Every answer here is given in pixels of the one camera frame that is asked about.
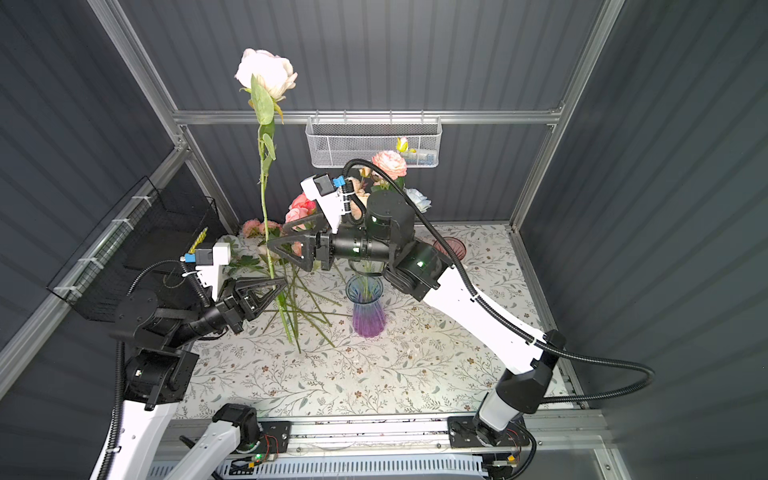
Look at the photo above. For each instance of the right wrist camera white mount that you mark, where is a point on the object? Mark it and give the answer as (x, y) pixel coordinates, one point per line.
(333, 196)

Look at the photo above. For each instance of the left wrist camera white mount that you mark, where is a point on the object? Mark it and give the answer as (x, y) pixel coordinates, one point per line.
(209, 261)

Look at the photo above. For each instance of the floral table cloth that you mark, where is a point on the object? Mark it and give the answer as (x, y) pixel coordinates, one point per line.
(423, 361)

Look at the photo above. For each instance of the black wire mesh basket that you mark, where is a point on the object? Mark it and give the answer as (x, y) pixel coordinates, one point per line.
(155, 224)

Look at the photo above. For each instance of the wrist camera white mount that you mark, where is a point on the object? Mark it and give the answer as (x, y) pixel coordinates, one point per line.
(333, 196)
(209, 261)

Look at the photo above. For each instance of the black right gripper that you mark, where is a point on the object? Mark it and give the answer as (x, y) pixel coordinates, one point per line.
(322, 238)

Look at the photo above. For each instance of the blue purple glass vase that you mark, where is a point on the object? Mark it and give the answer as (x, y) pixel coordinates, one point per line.
(368, 316)

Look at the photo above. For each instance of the pink red rose stem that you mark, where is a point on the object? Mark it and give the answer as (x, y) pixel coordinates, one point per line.
(302, 206)

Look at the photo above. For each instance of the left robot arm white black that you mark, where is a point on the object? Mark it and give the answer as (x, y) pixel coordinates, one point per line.
(154, 366)

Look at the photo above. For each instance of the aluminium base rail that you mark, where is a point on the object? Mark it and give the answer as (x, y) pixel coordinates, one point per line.
(372, 441)

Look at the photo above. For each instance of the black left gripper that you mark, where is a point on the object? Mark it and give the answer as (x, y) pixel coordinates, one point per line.
(236, 311)

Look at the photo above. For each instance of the yellow marker pen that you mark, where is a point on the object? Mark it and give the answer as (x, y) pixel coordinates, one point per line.
(198, 240)

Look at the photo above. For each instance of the pink cream peony spray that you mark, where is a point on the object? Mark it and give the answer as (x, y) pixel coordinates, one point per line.
(392, 162)

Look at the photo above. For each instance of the red glass vase with ribbon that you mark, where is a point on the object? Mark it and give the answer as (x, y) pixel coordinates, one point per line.
(456, 246)

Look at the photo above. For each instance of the light pink rose stem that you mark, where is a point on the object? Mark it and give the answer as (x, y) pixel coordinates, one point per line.
(295, 215)

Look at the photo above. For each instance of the white rose stem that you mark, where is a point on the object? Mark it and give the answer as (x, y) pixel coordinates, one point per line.
(422, 202)

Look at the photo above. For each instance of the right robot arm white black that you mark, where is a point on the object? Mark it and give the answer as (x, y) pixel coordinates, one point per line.
(432, 274)

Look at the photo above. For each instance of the white wire mesh basket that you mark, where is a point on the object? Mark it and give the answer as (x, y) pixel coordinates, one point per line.
(332, 145)

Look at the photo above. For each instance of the pale pink rose stem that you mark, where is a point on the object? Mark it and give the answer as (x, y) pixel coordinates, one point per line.
(266, 77)

